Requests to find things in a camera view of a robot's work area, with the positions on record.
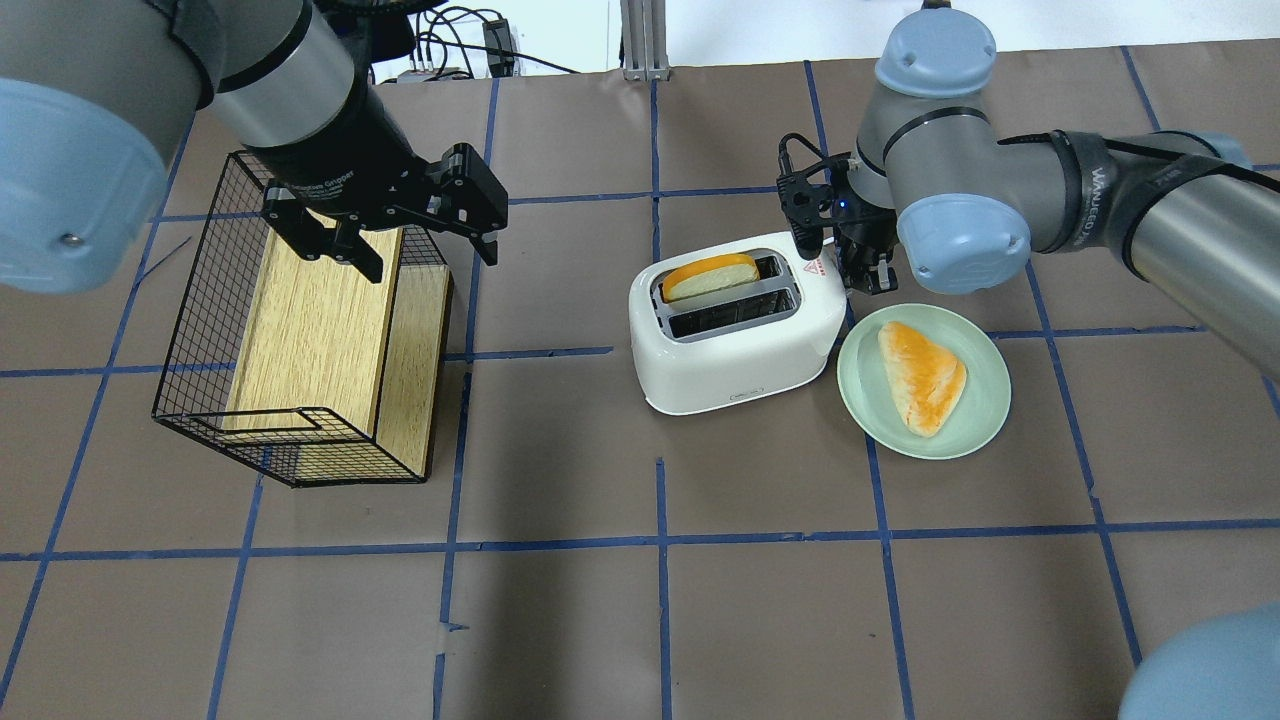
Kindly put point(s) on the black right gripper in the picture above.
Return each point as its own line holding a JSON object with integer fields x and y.
{"x": 864, "y": 236}

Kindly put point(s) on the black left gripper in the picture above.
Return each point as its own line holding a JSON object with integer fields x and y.
{"x": 345, "y": 155}

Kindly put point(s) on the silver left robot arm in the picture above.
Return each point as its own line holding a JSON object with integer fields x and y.
{"x": 96, "y": 96}

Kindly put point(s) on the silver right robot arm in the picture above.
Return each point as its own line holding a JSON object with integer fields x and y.
{"x": 930, "y": 177}

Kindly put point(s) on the white two-slot toaster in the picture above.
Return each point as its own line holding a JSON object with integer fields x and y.
{"x": 737, "y": 345}

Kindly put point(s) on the bread slice in toaster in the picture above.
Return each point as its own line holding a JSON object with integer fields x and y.
{"x": 709, "y": 275}

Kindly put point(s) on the light green plate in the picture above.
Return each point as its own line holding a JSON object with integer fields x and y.
{"x": 982, "y": 410}

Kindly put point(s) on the triangular bread on plate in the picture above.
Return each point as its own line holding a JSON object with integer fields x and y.
{"x": 926, "y": 380}

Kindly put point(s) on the wooden shelf box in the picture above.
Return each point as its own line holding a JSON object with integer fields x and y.
{"x": 335, "y": 376}

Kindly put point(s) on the brown paper table cover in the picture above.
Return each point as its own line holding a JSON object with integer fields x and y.
{"x": 575, "y": 555}

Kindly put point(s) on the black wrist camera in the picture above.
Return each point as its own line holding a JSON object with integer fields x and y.
{"x": 813, "y": 199}

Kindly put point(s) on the black wire basket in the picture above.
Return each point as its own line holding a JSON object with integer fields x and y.
{"x": 201, "y": 361}

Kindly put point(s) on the aluminium frame post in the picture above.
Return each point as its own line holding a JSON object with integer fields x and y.
{"x": 643, "y": 42}

